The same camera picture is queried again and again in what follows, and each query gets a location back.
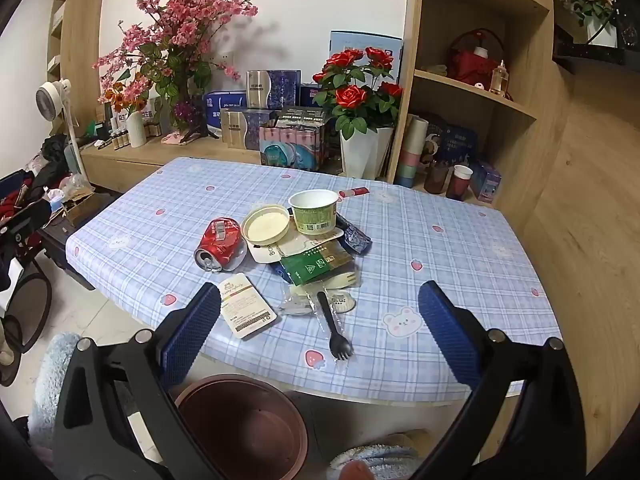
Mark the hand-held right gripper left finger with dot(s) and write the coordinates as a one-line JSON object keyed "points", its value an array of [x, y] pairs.
{"points": [[192, 330]]}

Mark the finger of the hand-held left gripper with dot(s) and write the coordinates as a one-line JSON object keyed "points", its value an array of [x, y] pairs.
{"points": [[30, 215]]}

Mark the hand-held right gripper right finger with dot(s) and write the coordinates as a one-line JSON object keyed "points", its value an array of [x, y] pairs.
{"points": [[447, 330]]}

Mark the white printed card packet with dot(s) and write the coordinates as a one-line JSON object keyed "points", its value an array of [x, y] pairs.
{"points": [[247, 305]]}

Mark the crushed red soda can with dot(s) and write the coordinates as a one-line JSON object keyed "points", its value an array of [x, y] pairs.
{"points": [[220, 242]]}

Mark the white torn packet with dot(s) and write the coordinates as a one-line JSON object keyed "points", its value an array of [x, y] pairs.
{"points": [[265, 255]]}

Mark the clear plastic wrapper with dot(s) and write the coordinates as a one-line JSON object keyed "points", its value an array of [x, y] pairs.
{"points": [[295, 305]]}

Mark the brown round waste bin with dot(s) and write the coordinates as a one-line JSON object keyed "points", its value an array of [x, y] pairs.
{"points": [[240, 425]]}

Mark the cream spork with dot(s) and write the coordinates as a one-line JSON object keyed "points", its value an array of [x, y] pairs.
{"points": [[345, 279]]}

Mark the black plastic spork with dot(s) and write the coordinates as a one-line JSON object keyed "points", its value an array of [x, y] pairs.
{"points": [[327, 315]]}

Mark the blue snack wrapper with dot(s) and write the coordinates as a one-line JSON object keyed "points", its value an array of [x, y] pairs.
{"points": [[357, 240]]}

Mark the cream round plastic lid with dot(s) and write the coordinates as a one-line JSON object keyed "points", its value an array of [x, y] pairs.
{"points": [[265, 225]]}

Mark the green sachet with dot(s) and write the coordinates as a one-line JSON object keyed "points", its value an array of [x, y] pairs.
{"points": [[305, 267]]}

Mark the gold brown sachet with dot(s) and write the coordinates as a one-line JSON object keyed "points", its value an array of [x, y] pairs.
{"points": [[340, 255]]}

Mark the black storage case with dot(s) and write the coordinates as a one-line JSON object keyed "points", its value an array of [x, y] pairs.
{"points": [[65, 255]]}

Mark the blue plaid tablecloth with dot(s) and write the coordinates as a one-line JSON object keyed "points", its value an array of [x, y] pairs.
{"points": [[425, 240]]}

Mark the row of small amber bottles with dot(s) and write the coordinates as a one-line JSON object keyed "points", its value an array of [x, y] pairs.
{"points": [[117, 140]]}

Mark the white standing fan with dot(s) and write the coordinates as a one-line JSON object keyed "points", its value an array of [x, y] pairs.
{"points": [[50, 97]]}

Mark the white vase orange flowers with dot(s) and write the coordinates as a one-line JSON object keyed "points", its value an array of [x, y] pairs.
{"points": [[136, 130]]}

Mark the person's fuzzy blue right leg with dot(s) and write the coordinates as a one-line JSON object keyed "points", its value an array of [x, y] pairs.
{"points": [[380, 455]]}

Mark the person's fuzzy blue leg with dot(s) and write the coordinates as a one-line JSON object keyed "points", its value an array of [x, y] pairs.
{"points": [[380, 455], [47, 385]]}

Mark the red paper cup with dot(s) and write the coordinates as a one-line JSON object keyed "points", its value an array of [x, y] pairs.
{"points": [[459, 185]]}

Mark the dark glass cup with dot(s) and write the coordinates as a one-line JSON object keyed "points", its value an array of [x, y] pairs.
{"points": [[436, 180]]}

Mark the small pale blue box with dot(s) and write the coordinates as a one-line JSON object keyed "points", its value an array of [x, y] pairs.
{"points": [[486, 182]]}

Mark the person's fuzzy blue left leg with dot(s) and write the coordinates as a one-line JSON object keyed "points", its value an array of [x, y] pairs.
{"points": [[47, 385]]}

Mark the red lighter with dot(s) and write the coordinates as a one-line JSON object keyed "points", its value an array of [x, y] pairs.
{"points": [[354, 192]]}

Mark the stack of pastel cups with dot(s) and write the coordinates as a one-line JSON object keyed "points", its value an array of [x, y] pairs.
{"points": [[412, 150]]}

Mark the dark blue printed box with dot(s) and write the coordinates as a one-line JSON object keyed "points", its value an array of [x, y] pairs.
{"points": [[460, 142]]}

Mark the red rose plant white pot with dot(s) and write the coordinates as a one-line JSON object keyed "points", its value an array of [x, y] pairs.
{"points": [[360, 155]]}

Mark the silver and blue gift box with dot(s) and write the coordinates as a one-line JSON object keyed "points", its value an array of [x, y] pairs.
{"points": [[280, 89], [250, 130]]}

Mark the blue carton box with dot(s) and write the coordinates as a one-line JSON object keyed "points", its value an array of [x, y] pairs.
{"points": [[225, 100]]}

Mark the pink blossom artificial tree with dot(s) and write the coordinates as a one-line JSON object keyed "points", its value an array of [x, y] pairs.
{"points": [[170, 25]]}

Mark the clear perfume bottle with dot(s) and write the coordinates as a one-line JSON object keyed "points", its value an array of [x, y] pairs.
{"points": [[499, 80]]}

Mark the red basket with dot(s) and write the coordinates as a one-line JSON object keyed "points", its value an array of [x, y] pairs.
{"points": [[467, 67]]}

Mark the light blue flat box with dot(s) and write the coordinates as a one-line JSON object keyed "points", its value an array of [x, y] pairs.
{"points": [[350, 40]]}

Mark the pink rose plant white pot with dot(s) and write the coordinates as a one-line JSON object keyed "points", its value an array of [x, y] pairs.
{"points": [[600, 32]]}

